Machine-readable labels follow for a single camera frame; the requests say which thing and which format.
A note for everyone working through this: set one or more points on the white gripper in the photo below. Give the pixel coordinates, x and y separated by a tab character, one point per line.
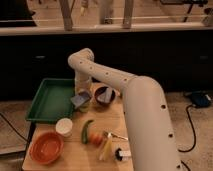
83	85

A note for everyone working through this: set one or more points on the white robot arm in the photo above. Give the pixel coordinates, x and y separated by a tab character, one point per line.
150	131

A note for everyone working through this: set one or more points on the green plastic cup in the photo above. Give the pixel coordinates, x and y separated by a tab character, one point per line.
84	108

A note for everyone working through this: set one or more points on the white paper cup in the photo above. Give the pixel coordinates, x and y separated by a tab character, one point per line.
64	127

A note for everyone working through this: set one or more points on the dark brown bowl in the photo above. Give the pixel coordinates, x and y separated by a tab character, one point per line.
99	95

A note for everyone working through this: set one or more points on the grey cloth in bowl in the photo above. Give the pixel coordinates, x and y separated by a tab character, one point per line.
107	95

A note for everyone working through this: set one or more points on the green plastic tray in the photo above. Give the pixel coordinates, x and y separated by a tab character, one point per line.
52	101

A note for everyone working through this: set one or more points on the green chili pepper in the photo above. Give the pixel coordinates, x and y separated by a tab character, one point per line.
84	132

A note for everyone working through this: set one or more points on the metal spoon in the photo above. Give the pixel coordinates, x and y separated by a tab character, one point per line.
114	135

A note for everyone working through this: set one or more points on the orange plastic bowl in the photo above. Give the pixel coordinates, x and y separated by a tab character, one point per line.
46	148

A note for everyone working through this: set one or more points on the black white brush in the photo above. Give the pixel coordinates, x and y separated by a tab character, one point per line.
122	155

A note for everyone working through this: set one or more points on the blue floor device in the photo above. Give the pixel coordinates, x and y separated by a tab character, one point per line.
200	99

